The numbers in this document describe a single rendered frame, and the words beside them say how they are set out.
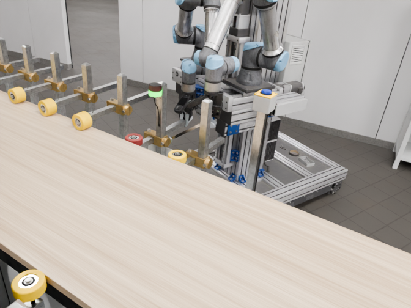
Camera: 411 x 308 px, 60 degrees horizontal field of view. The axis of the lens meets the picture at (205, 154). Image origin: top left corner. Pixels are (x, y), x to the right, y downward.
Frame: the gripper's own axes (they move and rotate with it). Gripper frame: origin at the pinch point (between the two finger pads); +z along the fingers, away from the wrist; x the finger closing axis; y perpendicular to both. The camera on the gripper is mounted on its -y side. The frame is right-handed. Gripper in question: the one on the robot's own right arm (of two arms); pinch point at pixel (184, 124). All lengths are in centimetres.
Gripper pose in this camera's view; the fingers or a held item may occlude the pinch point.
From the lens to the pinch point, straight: 204.0
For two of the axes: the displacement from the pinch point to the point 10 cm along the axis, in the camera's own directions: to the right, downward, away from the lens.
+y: 5.3, -3.9, 7.5
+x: -8.5, -3.1, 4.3
